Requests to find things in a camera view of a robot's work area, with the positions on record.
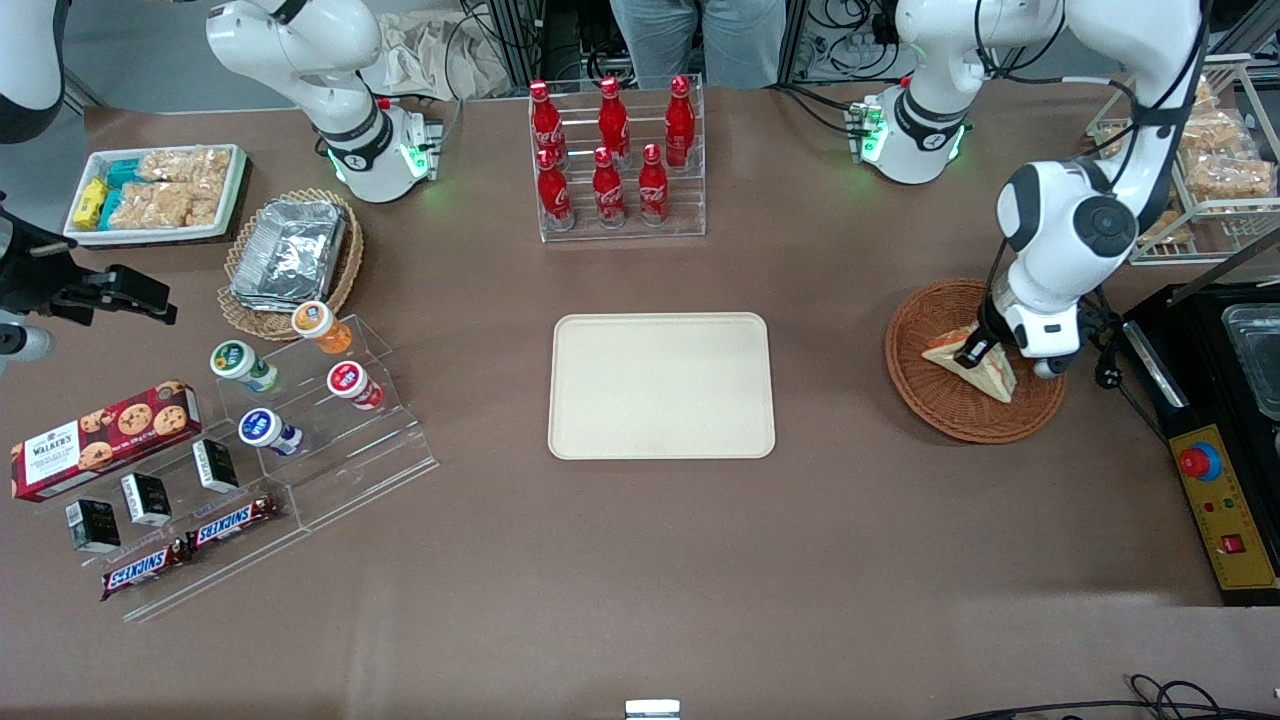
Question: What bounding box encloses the clear acrylic stepped stand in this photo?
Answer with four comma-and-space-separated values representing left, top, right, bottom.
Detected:
213, 313, 440, 532
40, 430, 313, 623

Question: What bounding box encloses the triangular sandwich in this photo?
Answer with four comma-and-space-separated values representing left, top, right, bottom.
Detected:
920, 325, 1020, 405

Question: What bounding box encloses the red yogurt bottle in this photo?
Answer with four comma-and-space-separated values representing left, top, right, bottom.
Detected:
326, 361, 386, 412

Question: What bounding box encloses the green yogurt bottle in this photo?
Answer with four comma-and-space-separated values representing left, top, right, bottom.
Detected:
209, 340, 282, 395

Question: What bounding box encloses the clear acrylic bottle rack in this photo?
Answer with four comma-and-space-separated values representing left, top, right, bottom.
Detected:
528, 75, 707, 244

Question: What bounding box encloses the brown wicker basket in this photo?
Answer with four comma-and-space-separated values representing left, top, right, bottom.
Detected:
884, 278, 1067, 445

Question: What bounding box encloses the Snickers bar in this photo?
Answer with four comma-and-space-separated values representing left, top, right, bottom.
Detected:
185, 494, 284, 554
100, 540, 194, 603

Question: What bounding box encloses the black base cable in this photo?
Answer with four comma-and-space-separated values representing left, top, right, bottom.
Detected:
770, 84, 863, 133

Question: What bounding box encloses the black appliance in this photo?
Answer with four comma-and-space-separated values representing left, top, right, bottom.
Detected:
1121, 235, 1280, 443

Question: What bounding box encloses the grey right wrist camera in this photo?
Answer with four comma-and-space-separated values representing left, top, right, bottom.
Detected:
0, 322, 57, 367

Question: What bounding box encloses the black cable with plug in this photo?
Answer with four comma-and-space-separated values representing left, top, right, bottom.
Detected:
1085, 288, 1173, 443

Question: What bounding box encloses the red Walkers cookie box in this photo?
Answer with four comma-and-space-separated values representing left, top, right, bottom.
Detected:
10, 380, 203, 503

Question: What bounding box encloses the red cola bottle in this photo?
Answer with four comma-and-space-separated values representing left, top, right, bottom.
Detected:
598, 76, 632, 163
638, 143, 671, 228
537, 148, 577, 232
665, 75, 697, 169
592, 147, 628, 230
529, 80, 564, 166

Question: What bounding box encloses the small black box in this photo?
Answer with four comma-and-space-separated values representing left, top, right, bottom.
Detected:
120, 472, 174, 529
192, 438, 242, 495
65, 498, 122, 555

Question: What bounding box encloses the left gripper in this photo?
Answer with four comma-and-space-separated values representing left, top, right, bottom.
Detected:
954, 285, 1083, 369

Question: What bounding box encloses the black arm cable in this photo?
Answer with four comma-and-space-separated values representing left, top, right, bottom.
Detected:
975, 0, 1213, 236

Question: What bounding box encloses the clear plastic container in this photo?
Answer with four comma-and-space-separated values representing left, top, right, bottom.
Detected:
1220, 305, 1280, 422

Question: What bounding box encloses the light wicker basket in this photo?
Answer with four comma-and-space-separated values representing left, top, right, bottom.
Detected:
217, 188, 365, 343

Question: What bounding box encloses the thin black cable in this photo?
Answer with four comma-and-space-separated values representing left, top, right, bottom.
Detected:
945, 675, 1280, 720

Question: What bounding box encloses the white wire rack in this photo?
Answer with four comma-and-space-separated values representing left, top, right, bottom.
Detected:
1085, 54, 1280, 267

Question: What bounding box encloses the aluminium frame post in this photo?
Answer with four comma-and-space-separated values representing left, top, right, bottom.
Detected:
486, 0, 547, 97

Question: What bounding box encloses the orange yogurt bottle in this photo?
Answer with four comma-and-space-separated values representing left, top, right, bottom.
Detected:
291, 300, 355, 357

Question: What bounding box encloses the beige plastic tray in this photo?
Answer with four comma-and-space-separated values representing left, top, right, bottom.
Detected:
548, 312, 777, 461

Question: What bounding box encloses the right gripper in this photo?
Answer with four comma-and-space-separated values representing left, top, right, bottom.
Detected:
0, 192, 180, 328

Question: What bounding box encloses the yellow control box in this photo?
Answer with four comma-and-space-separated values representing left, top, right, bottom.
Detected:
1167, 424, 1280, 608

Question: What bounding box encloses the foil container stack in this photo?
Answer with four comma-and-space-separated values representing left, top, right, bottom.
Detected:
229, 199, 349, 312

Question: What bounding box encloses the white snack tray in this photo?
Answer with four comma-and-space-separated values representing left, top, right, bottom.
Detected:
63, 144, 250, 248

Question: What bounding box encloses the yellow snack packet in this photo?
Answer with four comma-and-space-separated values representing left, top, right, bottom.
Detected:
73, 178, 109, 230

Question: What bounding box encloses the blue yogurt bottle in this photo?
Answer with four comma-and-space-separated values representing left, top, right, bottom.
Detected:
237, 408, 305, 459

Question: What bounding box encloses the crumpled beige bag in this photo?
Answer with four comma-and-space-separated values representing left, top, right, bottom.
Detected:
374, 12, 513, 100

